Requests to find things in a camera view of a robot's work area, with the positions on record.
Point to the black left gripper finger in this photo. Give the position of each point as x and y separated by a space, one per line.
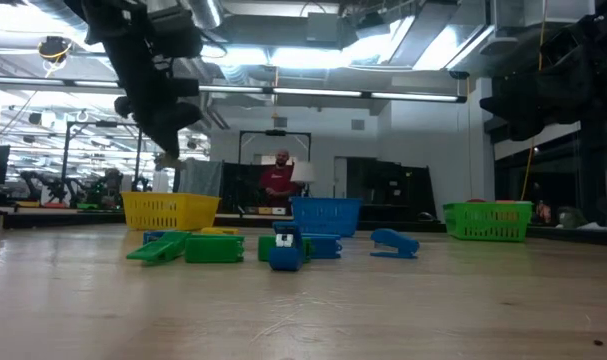
157 135
173 137

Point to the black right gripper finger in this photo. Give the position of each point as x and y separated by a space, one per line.
525 131
508 107

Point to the orange tape roll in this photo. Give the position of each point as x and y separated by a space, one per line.
508 201

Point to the red tape roll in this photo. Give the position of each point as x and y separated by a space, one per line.
475 201

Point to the blue stapler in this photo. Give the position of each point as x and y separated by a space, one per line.
323 246
150 235
285 260
398 243

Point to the yellow stapler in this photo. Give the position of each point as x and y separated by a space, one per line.
220 231

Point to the long green stapler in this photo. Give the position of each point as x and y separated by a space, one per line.
158 250

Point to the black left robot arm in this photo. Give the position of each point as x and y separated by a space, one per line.
128 45

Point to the grey cloth cover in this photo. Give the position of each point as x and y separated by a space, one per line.
203 177

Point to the yellow plastic basket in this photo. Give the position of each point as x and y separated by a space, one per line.
168 212

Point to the green plastic basket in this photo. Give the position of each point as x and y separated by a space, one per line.
488 222

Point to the person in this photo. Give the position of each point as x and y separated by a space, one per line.
278 182

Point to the black partition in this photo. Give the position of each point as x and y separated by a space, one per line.
403 190

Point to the white lampshade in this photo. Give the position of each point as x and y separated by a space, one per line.
304 172

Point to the ceiling light bar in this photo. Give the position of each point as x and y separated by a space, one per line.
313 92

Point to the blue plastic basket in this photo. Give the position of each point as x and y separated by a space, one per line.
325 215

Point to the black frame stand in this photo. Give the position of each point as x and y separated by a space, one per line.
138 160

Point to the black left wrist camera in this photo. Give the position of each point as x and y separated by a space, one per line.
175 32

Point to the black camera gantry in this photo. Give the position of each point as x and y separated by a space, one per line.
275 133

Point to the silver ceiling duct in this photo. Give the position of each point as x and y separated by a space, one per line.
210 12

